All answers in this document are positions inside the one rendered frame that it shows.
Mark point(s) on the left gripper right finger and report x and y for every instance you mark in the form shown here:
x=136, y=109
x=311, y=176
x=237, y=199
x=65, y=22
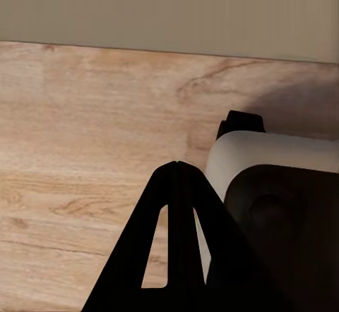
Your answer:
x=246, y=283

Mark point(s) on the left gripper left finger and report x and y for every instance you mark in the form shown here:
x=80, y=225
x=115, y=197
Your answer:
x=118, y=288

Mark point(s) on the coffee table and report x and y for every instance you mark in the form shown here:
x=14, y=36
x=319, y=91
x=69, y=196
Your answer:
x=283, y=30

